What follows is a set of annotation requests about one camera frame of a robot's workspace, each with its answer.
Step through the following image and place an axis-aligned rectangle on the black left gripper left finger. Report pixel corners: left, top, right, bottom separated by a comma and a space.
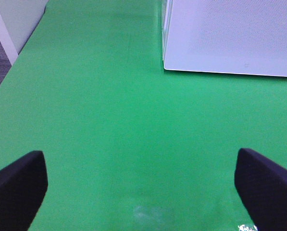
0, 151, 48, 231

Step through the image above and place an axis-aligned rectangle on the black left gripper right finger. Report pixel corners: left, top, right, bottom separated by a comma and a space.
234, 148, 287, 231

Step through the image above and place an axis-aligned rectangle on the white microwave door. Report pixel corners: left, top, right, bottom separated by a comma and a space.
163, 0, 287, 77

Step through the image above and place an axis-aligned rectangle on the white microwave oven body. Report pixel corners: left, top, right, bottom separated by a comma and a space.
162, 0, 172, 61

